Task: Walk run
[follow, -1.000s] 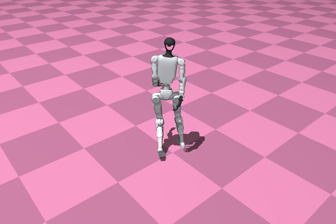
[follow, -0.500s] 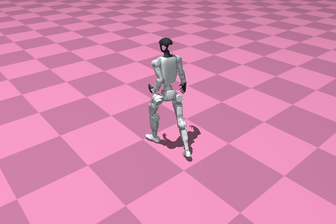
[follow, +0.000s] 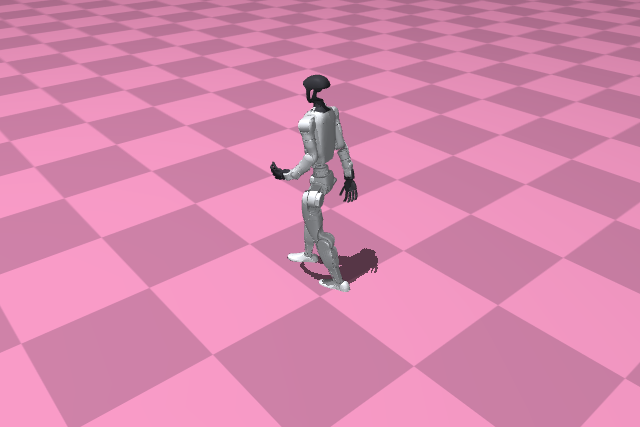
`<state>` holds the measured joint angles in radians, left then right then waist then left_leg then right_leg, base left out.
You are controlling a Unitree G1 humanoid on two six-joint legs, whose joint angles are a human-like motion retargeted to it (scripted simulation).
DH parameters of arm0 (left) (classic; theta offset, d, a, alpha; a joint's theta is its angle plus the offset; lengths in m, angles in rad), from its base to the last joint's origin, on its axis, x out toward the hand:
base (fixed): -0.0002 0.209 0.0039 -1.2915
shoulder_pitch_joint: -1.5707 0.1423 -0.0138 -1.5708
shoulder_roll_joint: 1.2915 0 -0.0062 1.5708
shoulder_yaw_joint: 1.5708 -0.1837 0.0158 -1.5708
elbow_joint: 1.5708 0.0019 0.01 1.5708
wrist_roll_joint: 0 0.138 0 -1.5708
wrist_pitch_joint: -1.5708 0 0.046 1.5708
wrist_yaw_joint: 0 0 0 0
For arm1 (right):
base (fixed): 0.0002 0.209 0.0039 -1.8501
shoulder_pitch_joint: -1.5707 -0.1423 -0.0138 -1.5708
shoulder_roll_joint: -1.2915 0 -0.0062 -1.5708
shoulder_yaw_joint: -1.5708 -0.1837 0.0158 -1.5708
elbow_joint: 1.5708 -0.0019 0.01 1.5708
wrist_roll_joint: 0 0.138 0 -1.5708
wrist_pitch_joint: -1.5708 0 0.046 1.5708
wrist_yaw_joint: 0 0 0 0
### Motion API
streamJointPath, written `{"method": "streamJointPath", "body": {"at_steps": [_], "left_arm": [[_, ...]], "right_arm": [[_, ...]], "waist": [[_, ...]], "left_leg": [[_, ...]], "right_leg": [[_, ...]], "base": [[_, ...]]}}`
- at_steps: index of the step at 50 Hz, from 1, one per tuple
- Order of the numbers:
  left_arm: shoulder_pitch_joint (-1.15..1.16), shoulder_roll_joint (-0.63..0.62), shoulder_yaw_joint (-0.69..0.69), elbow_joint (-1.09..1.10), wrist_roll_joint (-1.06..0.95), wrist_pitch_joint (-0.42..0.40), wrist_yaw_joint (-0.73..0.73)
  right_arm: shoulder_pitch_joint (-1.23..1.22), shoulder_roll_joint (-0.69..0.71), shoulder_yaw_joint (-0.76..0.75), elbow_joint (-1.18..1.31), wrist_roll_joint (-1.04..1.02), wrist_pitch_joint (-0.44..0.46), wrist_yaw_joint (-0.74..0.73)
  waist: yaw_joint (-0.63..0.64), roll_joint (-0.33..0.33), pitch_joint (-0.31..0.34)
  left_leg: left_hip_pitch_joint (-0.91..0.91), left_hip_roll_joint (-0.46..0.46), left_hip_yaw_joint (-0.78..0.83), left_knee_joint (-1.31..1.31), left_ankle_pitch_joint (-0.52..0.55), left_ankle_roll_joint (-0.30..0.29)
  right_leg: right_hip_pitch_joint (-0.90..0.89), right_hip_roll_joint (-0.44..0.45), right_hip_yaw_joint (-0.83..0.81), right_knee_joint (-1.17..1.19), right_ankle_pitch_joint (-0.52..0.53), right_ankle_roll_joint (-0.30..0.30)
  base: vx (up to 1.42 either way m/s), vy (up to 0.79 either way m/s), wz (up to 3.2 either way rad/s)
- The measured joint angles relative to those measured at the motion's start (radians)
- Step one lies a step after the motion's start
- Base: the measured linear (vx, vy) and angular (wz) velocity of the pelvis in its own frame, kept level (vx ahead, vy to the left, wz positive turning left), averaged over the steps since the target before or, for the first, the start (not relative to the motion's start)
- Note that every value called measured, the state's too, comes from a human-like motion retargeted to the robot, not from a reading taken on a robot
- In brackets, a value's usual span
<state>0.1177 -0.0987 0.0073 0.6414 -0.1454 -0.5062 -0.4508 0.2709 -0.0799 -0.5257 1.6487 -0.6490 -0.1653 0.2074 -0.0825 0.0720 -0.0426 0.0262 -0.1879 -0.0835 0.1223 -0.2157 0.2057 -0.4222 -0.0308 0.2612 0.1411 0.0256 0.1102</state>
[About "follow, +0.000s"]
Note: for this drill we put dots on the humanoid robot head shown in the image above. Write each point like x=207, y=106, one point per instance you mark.
x=316, y=83

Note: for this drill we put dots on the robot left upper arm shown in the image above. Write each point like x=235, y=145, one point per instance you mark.
x=307, y=124

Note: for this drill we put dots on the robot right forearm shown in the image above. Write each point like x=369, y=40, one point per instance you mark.
x=347, y=164

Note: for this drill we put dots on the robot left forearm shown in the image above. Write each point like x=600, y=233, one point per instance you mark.
x=303, y=166

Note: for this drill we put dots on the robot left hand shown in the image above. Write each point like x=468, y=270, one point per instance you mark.
x=277, y=172

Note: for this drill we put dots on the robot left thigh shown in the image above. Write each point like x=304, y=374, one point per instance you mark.
x=312, y=200

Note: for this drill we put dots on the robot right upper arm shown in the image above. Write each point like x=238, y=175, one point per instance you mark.
x=339, y=140

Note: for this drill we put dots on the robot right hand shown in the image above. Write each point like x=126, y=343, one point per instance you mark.
x=349, y=185

